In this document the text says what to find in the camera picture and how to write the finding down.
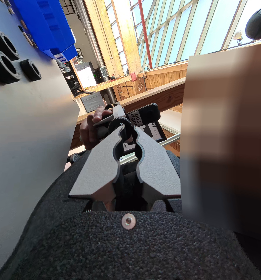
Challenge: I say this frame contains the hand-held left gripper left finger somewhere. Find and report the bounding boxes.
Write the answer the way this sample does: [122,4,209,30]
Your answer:
[68,125,125,212]

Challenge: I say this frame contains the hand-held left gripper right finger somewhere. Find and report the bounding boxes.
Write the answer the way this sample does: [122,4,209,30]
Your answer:
[133,126,181,207]

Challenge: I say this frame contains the scattered small lego pieces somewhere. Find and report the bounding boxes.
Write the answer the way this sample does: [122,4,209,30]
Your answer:
[0,0,38,48]

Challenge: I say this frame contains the person's right hand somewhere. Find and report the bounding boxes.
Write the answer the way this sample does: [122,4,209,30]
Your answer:
[79,107,113,151]

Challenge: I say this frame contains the red pipe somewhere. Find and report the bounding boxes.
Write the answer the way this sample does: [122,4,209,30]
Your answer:
[137,0,153,69]

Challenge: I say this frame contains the wooden pillar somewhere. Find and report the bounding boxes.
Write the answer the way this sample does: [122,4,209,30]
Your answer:
[84,0,143,76]

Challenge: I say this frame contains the blue plastic bin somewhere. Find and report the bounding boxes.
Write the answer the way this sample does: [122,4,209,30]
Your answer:
[9,0,78,64]

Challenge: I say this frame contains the black round object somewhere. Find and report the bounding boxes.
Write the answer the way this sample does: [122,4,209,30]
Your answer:
[245,8,261,40]

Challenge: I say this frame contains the silver metal rail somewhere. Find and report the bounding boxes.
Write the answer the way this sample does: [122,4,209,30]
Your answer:
[119,133,181,164]

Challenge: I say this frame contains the glass window wall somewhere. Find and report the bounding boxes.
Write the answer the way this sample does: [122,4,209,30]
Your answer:
[104,0,261,72]

